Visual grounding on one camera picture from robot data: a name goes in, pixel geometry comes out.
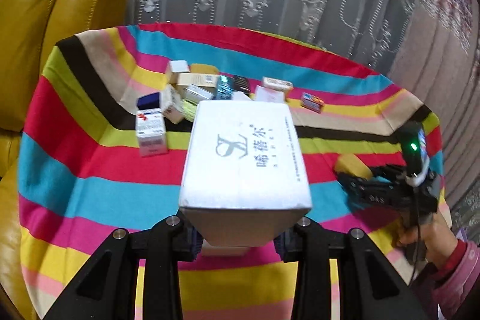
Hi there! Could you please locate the red blue small box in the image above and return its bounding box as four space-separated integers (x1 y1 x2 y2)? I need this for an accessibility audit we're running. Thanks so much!
300 92 325 114

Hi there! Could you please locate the large white logo box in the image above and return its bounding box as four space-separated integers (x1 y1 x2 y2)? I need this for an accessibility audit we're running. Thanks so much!
178 101 312 248

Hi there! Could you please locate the white pink box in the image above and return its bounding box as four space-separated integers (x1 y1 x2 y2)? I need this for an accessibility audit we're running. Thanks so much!
254 85 285 103

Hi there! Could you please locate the black long box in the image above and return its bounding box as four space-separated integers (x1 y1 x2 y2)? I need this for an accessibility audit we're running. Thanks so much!
233 76 251 97

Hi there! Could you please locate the teal shiny box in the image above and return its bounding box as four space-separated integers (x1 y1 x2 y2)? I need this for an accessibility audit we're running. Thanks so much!
215 75 233 100

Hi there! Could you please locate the dark blue small box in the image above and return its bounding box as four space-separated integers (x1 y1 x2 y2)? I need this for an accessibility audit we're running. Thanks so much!
137 92 161 110

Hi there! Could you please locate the green round puff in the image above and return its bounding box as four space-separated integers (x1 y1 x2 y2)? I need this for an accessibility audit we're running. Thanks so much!
181 99 198 123

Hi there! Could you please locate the white gold logo box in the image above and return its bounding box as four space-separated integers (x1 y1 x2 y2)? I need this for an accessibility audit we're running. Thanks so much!
160 85 184 124

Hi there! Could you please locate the white square box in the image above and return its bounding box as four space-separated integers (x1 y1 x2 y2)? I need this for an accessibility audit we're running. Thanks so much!
184 85 214 105

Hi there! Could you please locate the beige long herbal box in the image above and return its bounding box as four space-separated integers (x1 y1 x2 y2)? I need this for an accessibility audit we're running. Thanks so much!
176 73 219 88

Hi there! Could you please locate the orange white box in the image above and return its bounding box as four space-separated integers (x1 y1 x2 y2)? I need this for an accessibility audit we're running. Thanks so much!
262 76 294 95

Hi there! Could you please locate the pink sleeve forearm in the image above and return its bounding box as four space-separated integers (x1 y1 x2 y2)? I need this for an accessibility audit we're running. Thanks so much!
427 240 479 319

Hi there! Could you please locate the person right hand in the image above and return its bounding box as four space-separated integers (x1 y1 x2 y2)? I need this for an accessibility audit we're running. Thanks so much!
394 213 465 271

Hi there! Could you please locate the yellow box held right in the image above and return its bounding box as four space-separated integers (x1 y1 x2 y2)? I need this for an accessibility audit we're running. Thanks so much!
334 154 374 179

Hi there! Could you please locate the colourful striped cloth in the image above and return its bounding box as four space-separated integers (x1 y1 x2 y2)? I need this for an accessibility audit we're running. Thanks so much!
17 23 443 316

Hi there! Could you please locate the white red medicine box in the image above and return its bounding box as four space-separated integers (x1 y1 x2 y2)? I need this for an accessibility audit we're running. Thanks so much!
135 109 168 157

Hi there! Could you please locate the yellow sponge block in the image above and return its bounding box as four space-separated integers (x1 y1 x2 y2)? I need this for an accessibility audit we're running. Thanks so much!
190 63 220 75

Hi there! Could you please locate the small white cube box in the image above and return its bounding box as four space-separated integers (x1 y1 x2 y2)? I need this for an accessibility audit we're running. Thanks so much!
165 60 190 85

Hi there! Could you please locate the yellow leather sofa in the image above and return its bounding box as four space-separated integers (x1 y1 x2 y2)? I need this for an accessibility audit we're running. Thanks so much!
1 0 128 319

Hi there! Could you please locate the black tracker camera green light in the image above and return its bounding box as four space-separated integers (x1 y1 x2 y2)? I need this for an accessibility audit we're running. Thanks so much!
397 121 430 188

